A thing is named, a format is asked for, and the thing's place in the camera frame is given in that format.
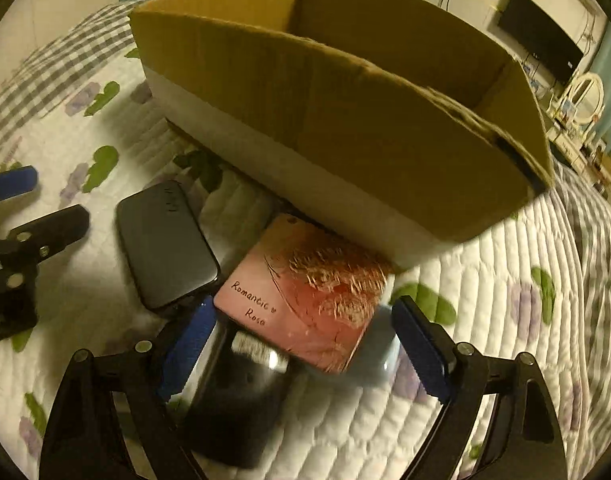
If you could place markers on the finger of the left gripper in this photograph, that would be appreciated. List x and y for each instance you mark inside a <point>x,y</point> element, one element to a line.
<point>16,182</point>
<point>48,235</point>

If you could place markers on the brown cardboard box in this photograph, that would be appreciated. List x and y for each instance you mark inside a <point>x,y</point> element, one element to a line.
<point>392,122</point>

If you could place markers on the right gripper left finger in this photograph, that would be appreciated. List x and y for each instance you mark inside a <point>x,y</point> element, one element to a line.
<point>188,346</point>

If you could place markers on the oval white mirror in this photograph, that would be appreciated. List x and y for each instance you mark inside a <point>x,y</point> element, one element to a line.
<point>583,101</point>

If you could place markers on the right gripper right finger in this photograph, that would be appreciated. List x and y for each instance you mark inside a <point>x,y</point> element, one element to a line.
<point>427,345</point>

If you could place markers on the black smartphone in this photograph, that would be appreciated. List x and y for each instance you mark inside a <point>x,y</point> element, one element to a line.
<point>237,406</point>

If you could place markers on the light blue case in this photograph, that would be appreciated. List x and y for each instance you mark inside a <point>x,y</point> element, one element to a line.
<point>375,360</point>

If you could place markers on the white vanity table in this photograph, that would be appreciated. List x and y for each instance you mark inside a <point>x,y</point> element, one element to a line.
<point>593,165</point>

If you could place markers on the pink rose box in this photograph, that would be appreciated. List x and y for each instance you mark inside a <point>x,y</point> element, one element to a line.
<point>306,291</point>

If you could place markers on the floral white quilt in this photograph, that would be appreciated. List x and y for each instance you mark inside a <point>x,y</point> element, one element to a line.
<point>515,288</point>

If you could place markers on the grey power bank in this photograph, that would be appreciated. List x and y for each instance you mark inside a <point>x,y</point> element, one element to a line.
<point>165,249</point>

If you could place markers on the grey checked bedsheet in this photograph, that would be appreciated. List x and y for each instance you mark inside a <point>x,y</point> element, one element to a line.
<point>52,72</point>

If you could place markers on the black wall television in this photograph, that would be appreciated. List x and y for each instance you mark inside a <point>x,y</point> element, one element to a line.
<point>542,38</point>

